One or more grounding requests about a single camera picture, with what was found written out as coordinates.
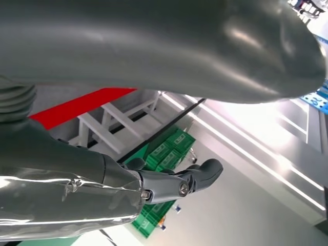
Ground white workbench with green top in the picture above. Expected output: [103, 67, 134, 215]
[57, 90, 205, 163]

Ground blue metal shelf rack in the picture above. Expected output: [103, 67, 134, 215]
[300, 20, 328, 116]

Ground stacked green folded crates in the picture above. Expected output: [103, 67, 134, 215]
[123, 127, 197, 238]

